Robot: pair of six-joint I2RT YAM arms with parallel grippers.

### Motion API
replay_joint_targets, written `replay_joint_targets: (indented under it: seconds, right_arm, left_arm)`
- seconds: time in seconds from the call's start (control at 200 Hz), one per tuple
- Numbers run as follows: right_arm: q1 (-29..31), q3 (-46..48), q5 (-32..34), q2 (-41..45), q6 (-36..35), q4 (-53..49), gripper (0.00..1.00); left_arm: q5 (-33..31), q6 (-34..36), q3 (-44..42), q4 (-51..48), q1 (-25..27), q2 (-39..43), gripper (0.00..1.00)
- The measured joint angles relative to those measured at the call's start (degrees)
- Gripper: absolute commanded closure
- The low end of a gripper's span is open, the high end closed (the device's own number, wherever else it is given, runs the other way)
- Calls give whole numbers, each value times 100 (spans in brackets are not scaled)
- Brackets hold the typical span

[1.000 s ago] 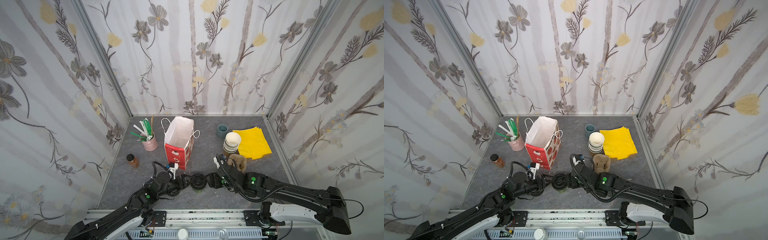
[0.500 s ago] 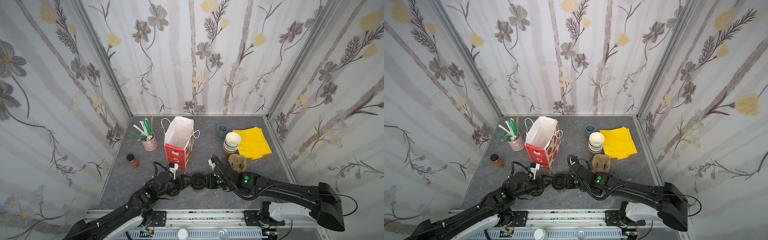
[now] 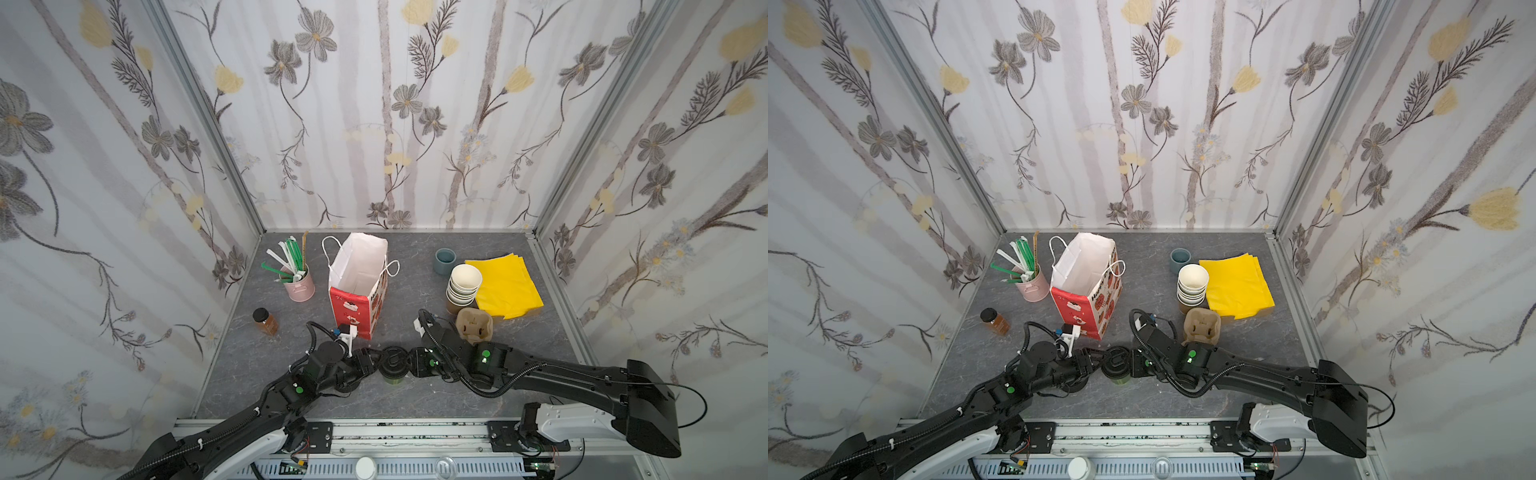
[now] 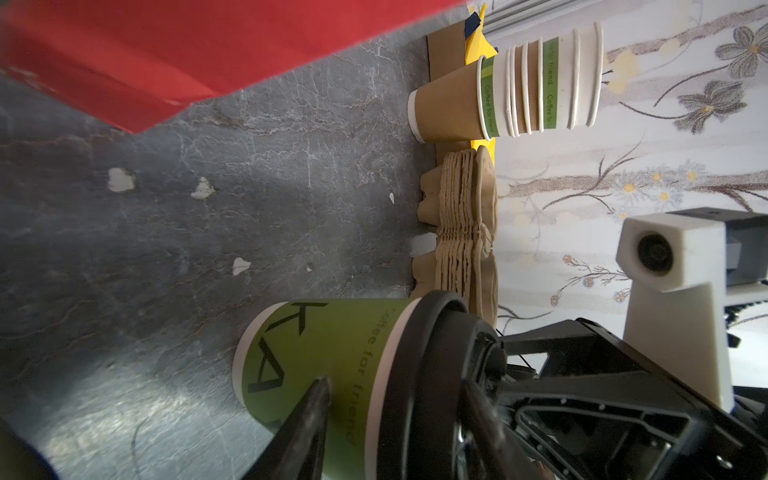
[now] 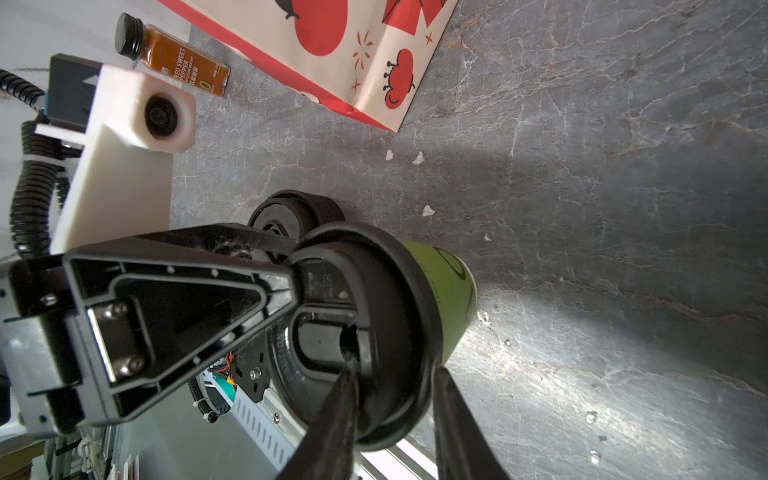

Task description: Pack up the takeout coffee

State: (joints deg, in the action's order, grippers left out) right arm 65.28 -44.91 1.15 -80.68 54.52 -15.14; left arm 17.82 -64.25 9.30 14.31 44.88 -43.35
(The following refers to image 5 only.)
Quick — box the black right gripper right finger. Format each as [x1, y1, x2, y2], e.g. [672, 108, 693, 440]
[432, 367, 509, 480]

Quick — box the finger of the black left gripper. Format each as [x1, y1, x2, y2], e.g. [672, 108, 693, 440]
[62, 236, 298, 423]
[139, 223, 297, 255]

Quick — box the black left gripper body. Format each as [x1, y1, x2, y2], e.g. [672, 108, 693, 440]
[1, 255, 84, 437]

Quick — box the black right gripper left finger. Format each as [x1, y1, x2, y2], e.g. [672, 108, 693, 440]
[277, 372, 359, 479]

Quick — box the black cup lid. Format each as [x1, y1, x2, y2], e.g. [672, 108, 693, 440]
[267, 222, 443, 451]

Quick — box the brown syrup bottle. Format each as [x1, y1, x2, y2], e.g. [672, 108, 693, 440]
[115, 13, 230, 97]

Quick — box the stack of black cup lids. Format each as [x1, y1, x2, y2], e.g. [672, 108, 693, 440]
[247, 190, 346, 240]

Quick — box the red white paper bag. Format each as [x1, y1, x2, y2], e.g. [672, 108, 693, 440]
[165, 0, 457, 132]

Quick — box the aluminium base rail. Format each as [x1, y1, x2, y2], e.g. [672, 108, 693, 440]
[230, 374, 438, 479]

